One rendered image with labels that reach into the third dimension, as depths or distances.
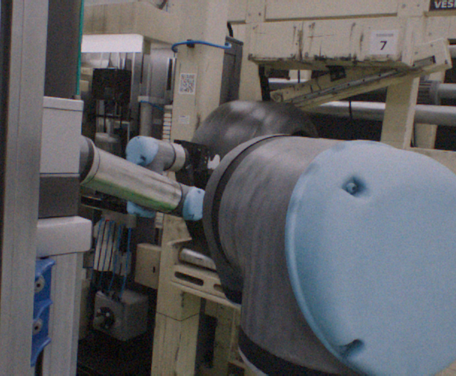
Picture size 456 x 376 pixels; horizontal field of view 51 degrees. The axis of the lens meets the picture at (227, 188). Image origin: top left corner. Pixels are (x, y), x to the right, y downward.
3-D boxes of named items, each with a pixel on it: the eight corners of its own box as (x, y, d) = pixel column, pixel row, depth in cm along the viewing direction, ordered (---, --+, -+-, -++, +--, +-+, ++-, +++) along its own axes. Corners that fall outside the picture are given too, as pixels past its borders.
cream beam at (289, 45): (245, 60, 191) (249, 22, 189) (275, 70, 212) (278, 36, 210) (401, 61, 158) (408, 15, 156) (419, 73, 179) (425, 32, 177)
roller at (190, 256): (176, 258, 171) (179, 246, 172) (183, 260, 175) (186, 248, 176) (260, 283, 152) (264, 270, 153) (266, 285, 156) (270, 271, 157)
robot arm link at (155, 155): (119, 167, 117) (125, 132, 116) (150, 171, 126) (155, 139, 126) (143, 171, 112) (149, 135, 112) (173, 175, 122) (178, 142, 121)
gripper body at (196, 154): (216, 147, 135) (189, 140, 125) (210, 177, 135) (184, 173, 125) (194, 145, 139) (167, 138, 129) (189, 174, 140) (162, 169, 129)
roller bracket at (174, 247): (164, 268, 171) (166, 241, 169) (227, 250, 204) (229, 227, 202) (172, 270, 169) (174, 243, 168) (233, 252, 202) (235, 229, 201)
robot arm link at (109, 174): (39, 103, 73) (217, 185, 113) (1, 100, 79) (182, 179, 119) (16, 176, 72) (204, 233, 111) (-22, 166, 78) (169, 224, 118)
